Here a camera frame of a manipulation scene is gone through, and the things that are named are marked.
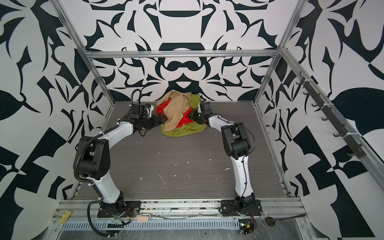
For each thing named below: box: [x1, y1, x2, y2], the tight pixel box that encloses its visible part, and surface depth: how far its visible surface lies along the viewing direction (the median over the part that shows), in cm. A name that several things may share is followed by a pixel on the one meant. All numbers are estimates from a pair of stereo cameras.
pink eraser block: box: [136, 215, 149, 222], surface depth 72 cm
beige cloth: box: [156, 89, 192, 132], surface depth 104 cm
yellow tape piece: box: [59, 210, 72, 224], surface depth 73 cm
